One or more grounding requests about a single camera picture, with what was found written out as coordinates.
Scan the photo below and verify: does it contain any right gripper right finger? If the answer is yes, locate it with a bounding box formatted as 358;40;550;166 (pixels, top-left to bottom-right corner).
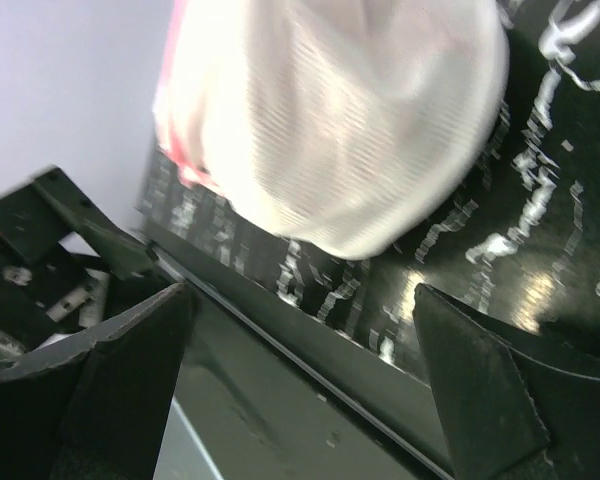
413;284;600;479

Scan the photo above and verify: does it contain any white pink mesh laundry bag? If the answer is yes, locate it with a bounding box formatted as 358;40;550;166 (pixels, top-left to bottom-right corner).
154;1;508;260

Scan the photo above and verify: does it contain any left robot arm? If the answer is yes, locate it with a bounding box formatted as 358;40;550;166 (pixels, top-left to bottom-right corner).
0;166;157;360

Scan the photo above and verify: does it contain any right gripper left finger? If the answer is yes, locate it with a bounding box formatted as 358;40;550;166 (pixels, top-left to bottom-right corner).
0;283;195;479

